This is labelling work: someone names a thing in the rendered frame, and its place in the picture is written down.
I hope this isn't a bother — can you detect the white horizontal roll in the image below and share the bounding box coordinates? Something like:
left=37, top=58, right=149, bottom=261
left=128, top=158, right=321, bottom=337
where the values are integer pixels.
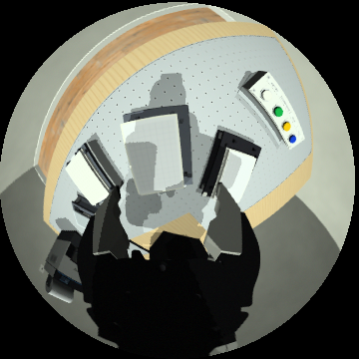
left=46, top=278, right=74, bottom=303

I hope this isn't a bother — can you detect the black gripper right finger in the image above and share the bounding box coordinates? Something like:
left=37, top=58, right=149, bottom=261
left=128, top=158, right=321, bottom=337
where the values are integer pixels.
left=203, top=182, right=260, bottom=307

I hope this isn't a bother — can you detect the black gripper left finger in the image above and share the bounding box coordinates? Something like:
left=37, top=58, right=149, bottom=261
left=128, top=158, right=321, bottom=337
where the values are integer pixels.
left=77, top=185, right=130, bottom=304

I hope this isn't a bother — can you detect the grey button panel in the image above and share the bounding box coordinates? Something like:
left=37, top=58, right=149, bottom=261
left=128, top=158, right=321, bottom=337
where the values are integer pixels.
left=237, top=71, right=304, bottom=150

